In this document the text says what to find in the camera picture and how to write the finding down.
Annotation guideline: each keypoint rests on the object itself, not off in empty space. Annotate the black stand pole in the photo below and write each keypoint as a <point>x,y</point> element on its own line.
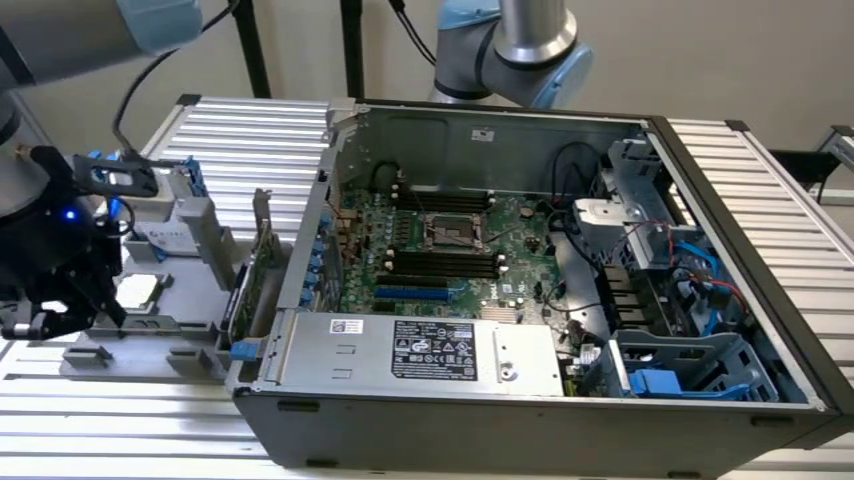
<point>353,50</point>
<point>254,50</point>

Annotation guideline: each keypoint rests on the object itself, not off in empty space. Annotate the silver CPU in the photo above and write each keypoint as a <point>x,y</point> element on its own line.
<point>142,292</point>

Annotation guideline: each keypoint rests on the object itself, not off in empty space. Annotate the wrist camera with black bracket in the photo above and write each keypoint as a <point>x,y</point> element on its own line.
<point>114,177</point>

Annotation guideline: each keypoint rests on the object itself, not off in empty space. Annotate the aluminium frame profile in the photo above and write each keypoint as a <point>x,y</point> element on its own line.
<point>837,150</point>

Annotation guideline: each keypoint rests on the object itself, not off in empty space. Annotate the blue card latch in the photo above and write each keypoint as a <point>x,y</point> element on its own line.
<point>246,349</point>

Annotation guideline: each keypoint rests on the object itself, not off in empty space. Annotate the green graphics card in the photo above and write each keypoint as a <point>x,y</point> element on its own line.
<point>257,270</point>

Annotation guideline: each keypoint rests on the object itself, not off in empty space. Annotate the grey drive cage blue latch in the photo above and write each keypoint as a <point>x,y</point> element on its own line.
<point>708,360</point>

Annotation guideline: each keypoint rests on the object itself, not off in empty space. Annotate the silver power supply unit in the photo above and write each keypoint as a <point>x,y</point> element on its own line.
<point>374,355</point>

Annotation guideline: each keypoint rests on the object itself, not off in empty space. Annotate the black expansion slot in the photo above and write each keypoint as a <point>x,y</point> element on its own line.
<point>414,281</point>

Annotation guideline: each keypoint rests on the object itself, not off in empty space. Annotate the green motherboard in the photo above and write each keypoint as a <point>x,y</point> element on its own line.
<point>521,280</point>

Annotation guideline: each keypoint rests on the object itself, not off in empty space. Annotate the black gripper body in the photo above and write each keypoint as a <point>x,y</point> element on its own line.
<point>47,245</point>

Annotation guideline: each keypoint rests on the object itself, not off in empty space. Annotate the grey parts rack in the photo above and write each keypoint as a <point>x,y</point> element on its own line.
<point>194,240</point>

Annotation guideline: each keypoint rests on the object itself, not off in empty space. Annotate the disk with white label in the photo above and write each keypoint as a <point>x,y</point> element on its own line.
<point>163,237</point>

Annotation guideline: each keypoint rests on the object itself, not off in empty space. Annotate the grey metal bracket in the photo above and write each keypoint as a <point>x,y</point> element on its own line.
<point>634,160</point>

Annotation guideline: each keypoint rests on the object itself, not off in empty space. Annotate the silver disk bay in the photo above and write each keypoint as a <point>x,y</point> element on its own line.
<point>641,240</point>

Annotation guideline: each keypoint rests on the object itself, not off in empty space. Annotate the black RAM slot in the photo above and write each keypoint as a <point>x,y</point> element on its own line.
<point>443,194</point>
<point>443,209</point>
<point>443,199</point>
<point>441,267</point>
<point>441,261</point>
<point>441,254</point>
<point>443,204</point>
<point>441,273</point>

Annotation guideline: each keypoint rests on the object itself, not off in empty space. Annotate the black finned housing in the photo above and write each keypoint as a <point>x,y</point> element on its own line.
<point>628,295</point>

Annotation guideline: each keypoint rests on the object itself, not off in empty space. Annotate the blue expansion slot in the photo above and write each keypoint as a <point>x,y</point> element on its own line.
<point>410,293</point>

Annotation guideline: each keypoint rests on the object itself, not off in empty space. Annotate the black open PC case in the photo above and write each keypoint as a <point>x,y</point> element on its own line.
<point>534,425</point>

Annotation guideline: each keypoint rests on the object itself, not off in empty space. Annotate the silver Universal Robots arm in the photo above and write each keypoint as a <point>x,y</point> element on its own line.
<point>67,40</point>

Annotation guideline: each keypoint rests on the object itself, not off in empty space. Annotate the CPU socket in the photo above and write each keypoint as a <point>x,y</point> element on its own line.
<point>455,231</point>

